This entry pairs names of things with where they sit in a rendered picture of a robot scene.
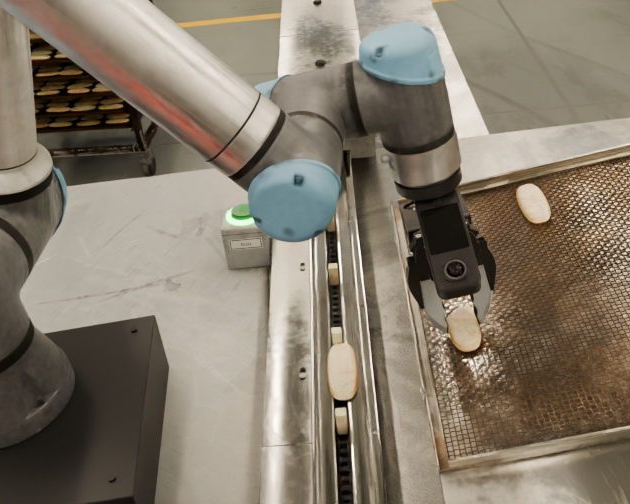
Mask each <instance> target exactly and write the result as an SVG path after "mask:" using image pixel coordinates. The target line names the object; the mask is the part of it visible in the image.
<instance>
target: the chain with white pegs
mask: <svg viewBox="0 0 630 504"><path fill-rule="evenodd" d="M327 238H328V259H329V264H328V271H329V280H330V301H331V321H332V328H331V336H332V345H333V346H334V345H335V344H339V343H343V333H342V318H341V302H340V287H339V271H338V256H337V241H336V225H335V215H334V217H333V220H332V222H331V224H330V225H329V226H328V228H327ZM329 239H330V240H329ZM334 239H335V240H334ZM335 254H336V255H335ZM330 260H331V261H330ZM337 286H338V287H337ZM335 294H337V295H335ZM338 303H339V304H338ZM336 311H339V312H336ZM333 316H334V317H333ZM335 317H338V318H335ZM339 319H340V320H339ZM335 323H339V324H335ZM335 405H336V408H335V419H336V427H337V445H338V467H339V488H340V504H343V503H351V504H354V503H353V488H352V472H351V457H350V441H349V426H348V410H347V401H345V402H344V401H339V400H337V399H335ZM343 405H345V407H338V406H343ZM340 438H347V440H340ZM340 447H347V448H344V449H340ZM347 450H348V451H347ZM346 455H348V457H343V458H341V456H346ZM347 464H348V466H349V468H348V466H346V467H341V465H347ZM342 474H349V476H342ZM349 482H350V486H349V485H347V486H342V484H344V483H349ZM343 493H350V495H345V496H343ZM350 499H351V500H350Z"/></svg>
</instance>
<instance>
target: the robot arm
mask: <svg viewBox="0 0 630 504"><path fill-rule="evenodd" d="M29 29H30V30H32V31H33V32H34V33H36V34H37V35H38V36H40V37H41V38H42V39H44V40H45V41H46V42H48V43H49V44H50V45H52V46H53V47H54V48H56V49H57V50H58V51H60V52H61V53H62V54H64V55H65V56H66V57H68V58H69V59H70V60H72V61H73V62H74V63H76V64H77V65H78V66H80V67H81V68H82V69H84V70H85V71H86V72H88V73H89V74H90V75H92V76H93V77H94V78H96V79H97V80H98V81H100V82H101V83H102V84H104V85H105V86H106V87H108V88H109V89H110V90H112V91H113V92H114V93H116V94H117V95H118V96H120V97H121V98H122V99H124V100H125V101H126V102H128V103H129V104H130V105H132V106H133V107H134V108H136V109H137V110H138V111H140V112H141V113H142V114H144V115H145V116H146V117H148V118H149V119H150V120H151V121H153V122H154V123H155V124H157V125H158V126H159V127H161V128H162V129H163V130H165V131H166V132H167V133H169V134H170V135H171V136H173V137H174V138H175V139H177V140H178V141H179V142H181V143H182V144H183V145H185V146H186V147H187V148H189V149H190V150H191V151H193V152H194V153H195V154H197V155H198V156H199V157H201V158H202V159H203V160H205V161H206V162H207V163H209V164H210V165H211V166H213V167H214V168H215V169H217V170H218V171H219V172H221V173H222V174H223V175H225V176H226V177H228V178H230V179H231V180H232V181H233V182H235V183H236V184H237V185H238V186H240V187H241V188H242V189H244V190H245V191H246V192H248V207H249V213H250V215H251V217H252V219H253V221H254V223H255V225H256V226H257V227H258V228H259V229H260V230H261V231H262V232H263V233H264V234H266V235H267V236H269V237H271V238H273V239H276V240H279V241H283V242H291V243H296V242H304V241H307V240H310V239H313V238H315V237H317V236H319V235H320V234H321V233H324V231H325V230H326V229H327V228H328V226H329V225H330V224H331V222H332V220H333V217H334V215H335V210H336V205H337V201H338V199H339V197H340V194H341V181H340V175H341V166H342V157H343V150H344V141H346V140H351V139H356V138H361V137H366V136H369V135H371V134H376V133H379V134H380V138H381V141H382V145H383V147H384V150H385V152H386V153H384V154H381V155H380V160H381V162H382V163H387V162H388V165H389V169H390V173H391V177H392V178H393V180H394V183H395V187H396V191H397V193H398V194H399V195H400V196H401V197H403V198H406V199H409V200H412V201H409V202H405V203H402V204H399V207H400V211H401V215H402V219H403V222H404V226H405V230H406V234H407V238H408V241H409V245H408V246H409V249H410V252H412V254H413V256H409V257H406V261H407V267H406V269H405V273H406V279H407V283H408V286H409V289H410V292H411V294H412V295H413V297H414V298H415V300H416V301H417V303H418V305H419V306H420V308H421V309H422V310H423V312H424V313H425V315H426V316H427V318H428V319H429V320H430V322H431V323H432V324H433V325H434V326H435V327H436V328H437V329H438V330H440V331H441V332H442V333H448V323H447V320H446V317H445V313H446V310H445V307H444V304H443V302H442V300H449V299H453V298H457V297H462V296H466V295H470V298H471V301H472V303H473V305H474V309H473V310H474V313H475V316H476V318H477V321H478V323H479V324H482V323H483V322H484V320H485V318H486V316H487V314H488V311H489V308H490V305H491V300H492V294H493V290H494V285H495V276H496V262H495V259H494V256H493V254H492V252H491V250H490V248H489V246H488V245H487V241H486V239H485V237H484V236H482V237H479V238H476V236H477V235H478V234H479V231H478V229H477V227H476V226H474V225H472V222H471V215H470V213H469V211H468V209H467V206H466V204H465V202H464V200H463V198H462V196H461V193H460V191H459V189H458V188H456V187H457V186H458V185H459V184H460V182H461V180H462V171H461V166H460V165H461V163H462V160H461V154H460V148H459V143H458V138H457V133H456V128H455V125H454V122H453V117H452V111H451V106H450V101H449V96H448V90H447V85H446V80H445V74H446V71H445V67H444V65H443V63H442V59H441V55H440V51H439V47H438V43H437V39H436V36H435V34H434V33H433V31H432V30H431V29H430V28H429V27H427V26H426V25H423V24H420V23H415V22H404V23H397V24H392V25H388V26H385V27H384V28H383V29H381V30H375V31H373V32H372V33H370V34H369V35H367V36H366V37H365V38H364V39H363V40H362V41H361V43H360V45H359V58H358V59H356V60H354V61H352V62H348V63H344V64H339V65H335V66H330V67H326V68H322V69H317V70H313V71H308V72H304V73H299V74H294V75H291V74H288V75H283V76H280V77H278V78H277V79H275V80H271V81H268V82H264V83H260V84H258V85H256V86H255V87H253V86H252V85H251V84H250V83H248V82H247V81H246V80H245V79H244V78H242V77H241V76H240V75H239V74H238V73H236V72H235V71H234V70H233V69H231V68H230V67H229V66H228V65H227V64H225V63H224V62H223V61H222V60H220V59H219V58H218V57H217V56H216V55H214V54H213V53H212V52H211V51H210V50H208V49H207V48H206V47H205V46H203V45H202V44H201V43H200V42H199V41H197V40H196V39H195V38H194V37H192V36H191V35H190V34H189V33H188V32H186V31H185V30H184V29H183V28H182V27H180V26H179V25H178V24H177V23H175V22H174V21H173V20H172V19H171V18H169V17H168V16H167V15H166V14H164V13H163V12H162V11H161V10H160V9H158V8H157V7H156V6H155V5H154V4H152V3H151V2H150V1H149V0H0V449H2V448H6V447H9V446H12V445H15V444H17V443H20V442H22V441H24V440H26V439H28V438H30V437H32V436H34V435H35V434H37V433H38V432H40V431H41V430H43V429H44V428H45V427H47V426H48V425H49V424H50V423H51V422H52V421H54V420H55V419H56V418H57V417H58V415H59V414H60V413H61V412H62V411H63V409H64V408H65V407H66V405H67V404H68V402H69V400H70V398H71V396H72V394H73V391H74V387H75V373H74V370H73V368H72V365H71V363H70V361H69V359H68V357H67V356H66V354H65V353H64V351H63V350H62V349H61V348H60V347H59V346H57V345H56V344H55V343H54V342H53V341H52V340H50V339H49V338H48V337H47V336H46V335H45V334H43V333H42V332H41V331H40V330H39V329H37V328H36V327H35V326H34V325H33V323H32V321H31V319H30V317H29V315H28V313H27V311H26V309H25V307H24V305H23V303H22V301H21V299H20V291H21V289H22V287H23V286H24V284H25V282H26V280H27V278H28V277H29V275H30V273H31V271H32V270H33V268H34V266H35V264H36V263H37V261H38V259H39V257H40V256H41V254H42V252H43V250H44V249H45V247H46V245H47V243H48V242H49V240H50V238H51V237H52V236H53V235H54V234H55V232H56V231H57V230H58V228H59V226H60V224H61V222H62V220H63V216H64V212H65V209H66V205H67V198H68V194H67V186H66V183H65V180H64V177H63V175H62V173H61V172H60V170H59V168H55V167H54V166H53V163H52V158H51V155H50V153H49V152H48V150H47V149H46V148H45V147H43V146H42V145H41V144H39V143H37V134H36V119H35V105H34V91H33V77H32V63H31V49H30V35H29ZM413 204H415V205H414V206H411V207H409V206H410V205H413ZM407 207H409V210H405V209H406V208H407Z"/></svg>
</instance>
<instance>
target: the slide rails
mask: <svg viewBox="0 0 630 504"><path fill-rule="evenodd" d="M340 181H341V194H340V197H339V199H338V201H337V205H336V210H335V213H336V229H337V244H338V259H339V274H340V289H341V304H342V319H343V334H344V343H346V344H348V345H350V346H351V347H352V348H353V350H354V352H355V355H356V359H357V367H358V386H357V390H356V393H355V395H354V396H353V398H351V399H350V400H348V410H349V425H350V440H351V455H352V470H353V485H354V500H355V504H376V501H375V491H374V480H373V469H372V458H371V447H370V437H369V426H368V415H367V404H366V393H365V383H364V372H363V361H362V350H361V339H360V329H359V318H358V307H357V296H356V285H355V275H354V264H353V253H352V242H351V231H350V221H349V210H348V199H347V188H346V177H345V167H344V156H343V157H342V166H341V175H340ZM312 249H313V300H314V351H315V402H316V454H317V504H338V485H337V463H336V441H335V419H334V397H333V395H332V394H331V392H330V389H329V385H328V379H327V357H328V353H329V351H330V349H331V332H330V310H329V288H328V266H327V244H326V230H325V231H324V233H321V234H320V235H319V236H317V237H315V238H313V239H312Z"/></svg>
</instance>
